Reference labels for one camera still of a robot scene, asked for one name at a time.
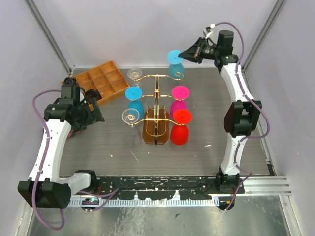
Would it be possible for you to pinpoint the black coiled item on tray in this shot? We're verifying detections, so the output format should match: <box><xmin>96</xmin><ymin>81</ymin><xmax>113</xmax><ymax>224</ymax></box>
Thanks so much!
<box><xmin>85</xmin><ymin>89</ymin><xmax>100</xmax><ymax>103</ymax></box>

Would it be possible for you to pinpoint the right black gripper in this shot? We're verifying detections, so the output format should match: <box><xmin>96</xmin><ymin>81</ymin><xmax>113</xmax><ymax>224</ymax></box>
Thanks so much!
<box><xmin>179</xmin><ymin>36</ymin><xmax>220</xmax><ymax>64</ymax></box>

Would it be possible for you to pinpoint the magenta plastic wine glass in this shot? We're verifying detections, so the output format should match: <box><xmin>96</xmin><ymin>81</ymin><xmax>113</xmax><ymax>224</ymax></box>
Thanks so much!
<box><xmin>170</xmin><ymin>86</ymin><xmax>189</xmax><ymax>117</ymax></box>

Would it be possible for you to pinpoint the light blue plastic wine glass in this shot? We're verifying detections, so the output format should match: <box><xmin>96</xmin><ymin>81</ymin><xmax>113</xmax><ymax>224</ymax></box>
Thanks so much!
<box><xmin>167</xmin><ymin>50</ymin><xmax>185</xmax><ymax>80</ymax></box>

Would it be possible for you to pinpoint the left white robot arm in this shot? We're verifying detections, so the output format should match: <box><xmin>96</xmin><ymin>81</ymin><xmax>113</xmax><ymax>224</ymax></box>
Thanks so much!
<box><xmin>18</xmin><ymin>84</ymin><xmax>104</xmax><ymax>209</ymax></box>

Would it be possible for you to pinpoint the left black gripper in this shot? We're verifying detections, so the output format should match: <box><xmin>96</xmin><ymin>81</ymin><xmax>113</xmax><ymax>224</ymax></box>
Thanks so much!
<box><xmin>73</xmin><ymin>97</ymin><xmax>104</xmax><ymax>132</ymax></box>

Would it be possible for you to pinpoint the wooden compartment tray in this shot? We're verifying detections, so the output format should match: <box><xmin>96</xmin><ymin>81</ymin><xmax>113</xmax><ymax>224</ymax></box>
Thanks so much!
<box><xmin>73</xmin><ymin>60</ymin><xmax>130</xmax><ymax>107</ymax></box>

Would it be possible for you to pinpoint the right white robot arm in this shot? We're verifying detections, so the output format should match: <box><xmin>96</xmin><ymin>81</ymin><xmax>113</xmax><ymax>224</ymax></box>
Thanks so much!
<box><xmin>179</xmin><ymin>27</ymin><xmax>262</xmax><ymax>194</ymax></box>

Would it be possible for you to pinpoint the clear rear wine glass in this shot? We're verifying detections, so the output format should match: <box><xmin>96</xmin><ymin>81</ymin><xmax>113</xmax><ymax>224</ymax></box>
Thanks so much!
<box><xmin>127</xmin><ymin>68</ymin><xmax>142</xmax><ymax>88</ymax></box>

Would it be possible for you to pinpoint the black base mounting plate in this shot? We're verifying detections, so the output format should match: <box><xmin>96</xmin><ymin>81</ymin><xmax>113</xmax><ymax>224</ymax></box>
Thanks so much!
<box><xmin>78</xmin><ymin>175</ymin><xmax>245</xmax><ymax>201</ymax></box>

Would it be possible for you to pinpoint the clear wine glass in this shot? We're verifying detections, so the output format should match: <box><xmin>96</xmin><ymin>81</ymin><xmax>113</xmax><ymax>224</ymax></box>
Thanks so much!
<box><xmin>127</xmin><ymin>68</ymin><xmax>142</xmax><ymax>88</ymax></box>
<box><xmin>121</xmin><ymin>108</ymin><xmax>142</xmax><ymax>145</ymax></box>

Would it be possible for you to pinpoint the gold wire wine glass rack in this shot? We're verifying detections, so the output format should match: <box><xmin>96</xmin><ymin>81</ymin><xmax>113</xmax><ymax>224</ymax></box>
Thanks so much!
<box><xmin>136</xmin><ymin>74</ymin><xmax>178</xmax><ymax>145</ymax></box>

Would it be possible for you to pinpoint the red plastic wine glass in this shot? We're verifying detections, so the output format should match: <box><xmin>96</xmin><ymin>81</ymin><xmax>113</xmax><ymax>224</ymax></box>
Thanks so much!
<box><xmin>170</xmin><ymin>109</ymin><xmax>192</xmax><ymax>145</ymax></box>

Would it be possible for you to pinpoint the black coiled item beside tray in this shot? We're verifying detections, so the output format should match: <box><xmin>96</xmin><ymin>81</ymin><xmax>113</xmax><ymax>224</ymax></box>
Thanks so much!
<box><xmin>63</xmin><ymin>77</ymin><xmax>77</xmax><ymax>85</ymax></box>

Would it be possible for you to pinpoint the clear front wine glass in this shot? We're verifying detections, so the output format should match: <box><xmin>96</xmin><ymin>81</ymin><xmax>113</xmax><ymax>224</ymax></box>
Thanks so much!
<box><xmin>121</xmin><ymin>108</ymin><xmax>142</xmax><ymax>145</ymax></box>

